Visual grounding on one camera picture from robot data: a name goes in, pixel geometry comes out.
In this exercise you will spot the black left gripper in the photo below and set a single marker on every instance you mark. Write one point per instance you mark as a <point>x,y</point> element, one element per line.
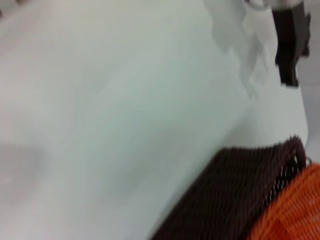
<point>290,35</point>

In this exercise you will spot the orange woven basket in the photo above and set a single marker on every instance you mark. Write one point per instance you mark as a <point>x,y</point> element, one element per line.
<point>295,212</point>

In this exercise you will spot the dark brown woven basket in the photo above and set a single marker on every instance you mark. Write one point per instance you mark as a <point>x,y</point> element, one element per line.
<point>212,200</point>

